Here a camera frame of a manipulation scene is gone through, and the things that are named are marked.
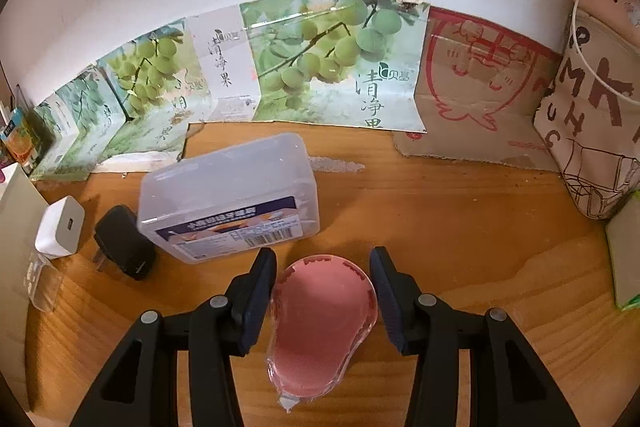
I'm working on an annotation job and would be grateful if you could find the brown cardboard with red print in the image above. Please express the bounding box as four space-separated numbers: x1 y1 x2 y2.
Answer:
392 6 566 172

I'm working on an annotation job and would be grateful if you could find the green box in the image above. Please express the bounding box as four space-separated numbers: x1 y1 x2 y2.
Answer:
605 189 640 312

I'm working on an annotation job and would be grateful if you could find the orange juice carton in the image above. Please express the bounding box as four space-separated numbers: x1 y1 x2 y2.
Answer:
0 107 40 168

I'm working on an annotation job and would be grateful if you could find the pink item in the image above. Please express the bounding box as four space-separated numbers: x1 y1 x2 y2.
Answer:
263 253 378 410

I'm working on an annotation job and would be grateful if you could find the white storage box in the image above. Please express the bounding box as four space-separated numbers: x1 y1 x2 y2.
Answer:
0 164 51 413

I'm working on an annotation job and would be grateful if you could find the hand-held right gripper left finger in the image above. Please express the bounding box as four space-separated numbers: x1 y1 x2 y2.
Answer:
67 247 278 427

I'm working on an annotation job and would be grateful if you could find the printed canvas bag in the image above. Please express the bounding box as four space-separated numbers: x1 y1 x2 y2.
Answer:
532 0 640 222

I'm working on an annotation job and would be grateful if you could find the white charger cube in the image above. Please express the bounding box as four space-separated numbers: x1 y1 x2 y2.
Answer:
35 197 86 260

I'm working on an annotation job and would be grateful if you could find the clear plastic box with label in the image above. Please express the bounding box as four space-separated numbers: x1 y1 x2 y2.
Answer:
136 132 321 265

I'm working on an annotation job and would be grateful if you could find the black charger plug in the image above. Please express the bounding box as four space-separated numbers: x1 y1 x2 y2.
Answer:
92 205 157 282

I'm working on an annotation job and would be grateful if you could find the small clear plastic cup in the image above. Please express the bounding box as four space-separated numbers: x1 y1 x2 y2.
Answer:
22 252 63 312

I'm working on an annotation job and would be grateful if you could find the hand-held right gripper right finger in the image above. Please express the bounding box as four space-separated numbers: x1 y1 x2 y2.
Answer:
369 246 581 427

